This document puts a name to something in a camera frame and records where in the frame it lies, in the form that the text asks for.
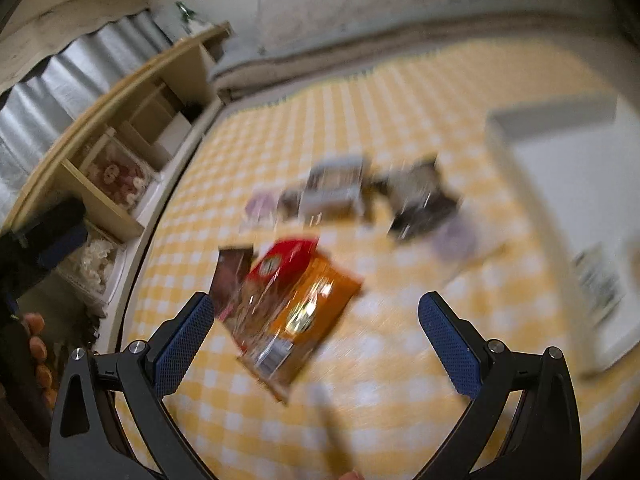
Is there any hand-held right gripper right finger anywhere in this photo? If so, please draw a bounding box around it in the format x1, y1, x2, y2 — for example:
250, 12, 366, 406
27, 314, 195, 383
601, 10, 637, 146
417, 291, 583, 480

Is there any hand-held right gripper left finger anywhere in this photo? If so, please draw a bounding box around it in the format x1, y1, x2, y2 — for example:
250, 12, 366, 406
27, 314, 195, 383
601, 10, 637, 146
48, 292, 221, 480

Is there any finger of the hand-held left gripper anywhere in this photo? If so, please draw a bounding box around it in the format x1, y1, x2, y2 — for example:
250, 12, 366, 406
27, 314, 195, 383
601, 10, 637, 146
15, 197, 90, 273

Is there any dark brown snack packet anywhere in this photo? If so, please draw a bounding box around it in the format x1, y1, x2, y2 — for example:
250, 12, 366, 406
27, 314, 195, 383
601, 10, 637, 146
210, 245, 256, 321

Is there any pale purple snack packet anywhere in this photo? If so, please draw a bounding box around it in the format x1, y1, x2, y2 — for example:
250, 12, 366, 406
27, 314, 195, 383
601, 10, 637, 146
432, 210, 506, 281

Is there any red snack packet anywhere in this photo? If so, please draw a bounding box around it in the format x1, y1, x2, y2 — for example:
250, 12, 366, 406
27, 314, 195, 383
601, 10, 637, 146
227, 237, 321, 356

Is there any orange snack packet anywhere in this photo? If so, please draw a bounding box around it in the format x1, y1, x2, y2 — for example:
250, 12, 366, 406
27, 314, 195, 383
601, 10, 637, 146
240, 255, 363, 403

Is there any brown biscuit packet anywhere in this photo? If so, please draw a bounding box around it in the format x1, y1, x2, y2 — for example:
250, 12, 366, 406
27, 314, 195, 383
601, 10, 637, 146
375, 155, 463, 241

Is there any clear pastry packet deer print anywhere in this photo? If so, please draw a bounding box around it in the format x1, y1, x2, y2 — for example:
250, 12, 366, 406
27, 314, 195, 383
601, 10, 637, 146
300, 155, 373, 223

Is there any person's left hand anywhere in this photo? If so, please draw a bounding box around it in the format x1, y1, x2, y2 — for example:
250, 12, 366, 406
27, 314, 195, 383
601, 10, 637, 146
20, 312, 57, 408

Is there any storage box with white flowers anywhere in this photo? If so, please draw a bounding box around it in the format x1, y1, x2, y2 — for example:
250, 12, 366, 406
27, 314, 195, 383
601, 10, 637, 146
55, 220, 126, 316

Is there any storage box with pink flowers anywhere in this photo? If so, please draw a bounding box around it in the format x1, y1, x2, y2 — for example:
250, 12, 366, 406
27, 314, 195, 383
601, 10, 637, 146
80, 130, 161, 208

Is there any wooden shelf unit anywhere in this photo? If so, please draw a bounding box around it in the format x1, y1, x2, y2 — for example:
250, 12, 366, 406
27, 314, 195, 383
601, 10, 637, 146
0, 22, 233, 321

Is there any white printed packet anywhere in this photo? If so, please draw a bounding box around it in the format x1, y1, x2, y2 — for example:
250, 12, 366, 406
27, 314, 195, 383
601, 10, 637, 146
570, 245, 626, 321

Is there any small purple snack packet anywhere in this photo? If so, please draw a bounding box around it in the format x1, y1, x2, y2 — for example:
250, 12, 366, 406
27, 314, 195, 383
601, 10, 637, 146
245, 187, 283, 226

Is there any silver pleated curtain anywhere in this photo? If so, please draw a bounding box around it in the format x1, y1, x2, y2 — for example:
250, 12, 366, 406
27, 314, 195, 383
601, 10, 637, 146
0, 10, 176, 176

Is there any yellow checked cloth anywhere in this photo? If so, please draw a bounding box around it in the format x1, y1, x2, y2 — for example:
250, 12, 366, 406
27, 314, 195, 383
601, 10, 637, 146
107, 35, 640, 480

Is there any green glass bottle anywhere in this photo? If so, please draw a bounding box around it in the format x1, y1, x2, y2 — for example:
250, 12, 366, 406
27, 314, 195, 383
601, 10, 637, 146
175, 1, 206, 36

